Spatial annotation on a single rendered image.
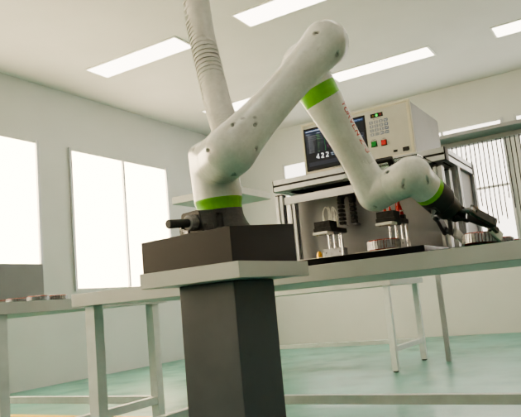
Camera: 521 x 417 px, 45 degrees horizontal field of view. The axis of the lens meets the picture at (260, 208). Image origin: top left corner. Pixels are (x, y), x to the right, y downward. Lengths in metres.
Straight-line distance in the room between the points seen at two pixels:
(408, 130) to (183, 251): 1.07
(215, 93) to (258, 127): 2.10
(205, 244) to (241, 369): 0.31
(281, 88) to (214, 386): 0.76
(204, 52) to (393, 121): 1.72
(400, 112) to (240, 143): 0.97
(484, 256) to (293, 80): 0.70
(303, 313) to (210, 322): 7.92
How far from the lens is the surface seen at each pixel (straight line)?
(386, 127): 2.34
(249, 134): 1.51
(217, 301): 1.58
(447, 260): 1.82
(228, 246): 1.47
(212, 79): 3.68
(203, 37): 3.85
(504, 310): 8.57
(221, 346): 1.58
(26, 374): 6.97
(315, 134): 2.45
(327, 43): 1.66
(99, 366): 2.60
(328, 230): 2.28
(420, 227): 2.38
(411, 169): 1.76
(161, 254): 1.61
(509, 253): 1.79
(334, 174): 2.36
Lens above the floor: 0.65
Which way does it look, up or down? 9 degrees up
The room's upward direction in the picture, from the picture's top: 5 degrees counter-clockwise
